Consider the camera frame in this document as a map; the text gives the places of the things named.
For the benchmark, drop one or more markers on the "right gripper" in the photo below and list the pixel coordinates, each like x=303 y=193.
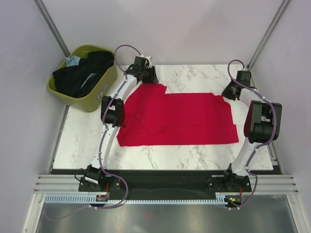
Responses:
x=225 y=93

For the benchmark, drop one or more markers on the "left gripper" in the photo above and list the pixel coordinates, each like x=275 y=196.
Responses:
x=153 y=78

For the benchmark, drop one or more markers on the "red t shirt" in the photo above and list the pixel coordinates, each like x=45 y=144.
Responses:
x=155 y=118

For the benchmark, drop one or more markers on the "olive green plastic bin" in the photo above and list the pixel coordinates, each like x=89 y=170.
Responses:
x=90 y=102

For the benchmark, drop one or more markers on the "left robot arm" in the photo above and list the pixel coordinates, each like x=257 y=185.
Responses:
x=113 y=116

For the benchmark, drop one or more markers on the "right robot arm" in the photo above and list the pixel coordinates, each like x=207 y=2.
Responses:
x=261 y=127

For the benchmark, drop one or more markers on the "black t shirt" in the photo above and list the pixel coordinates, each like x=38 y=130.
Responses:
x=79 y=80

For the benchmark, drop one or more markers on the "light blue t shirt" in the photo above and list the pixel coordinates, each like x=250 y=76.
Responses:
x=72 y=61

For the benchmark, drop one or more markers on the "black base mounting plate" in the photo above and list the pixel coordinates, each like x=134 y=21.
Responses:
x=168 y=184

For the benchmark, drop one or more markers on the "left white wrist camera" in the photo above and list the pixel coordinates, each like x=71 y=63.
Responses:
x=148 y=63

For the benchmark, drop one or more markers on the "right aluminium frame post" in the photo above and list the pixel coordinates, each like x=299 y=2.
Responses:
x=269 y=31

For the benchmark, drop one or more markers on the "aluminium frame post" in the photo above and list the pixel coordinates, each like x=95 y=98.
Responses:
x=52 y=26
x=269 y=31

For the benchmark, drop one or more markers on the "left aluminium frame post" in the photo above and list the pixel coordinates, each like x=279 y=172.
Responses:
x=52 y=26

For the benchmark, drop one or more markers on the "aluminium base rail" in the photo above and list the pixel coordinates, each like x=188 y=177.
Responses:
x=67 y=184

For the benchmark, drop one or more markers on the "white slotted cable duct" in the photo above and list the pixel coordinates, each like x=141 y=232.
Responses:
x=106 y=199

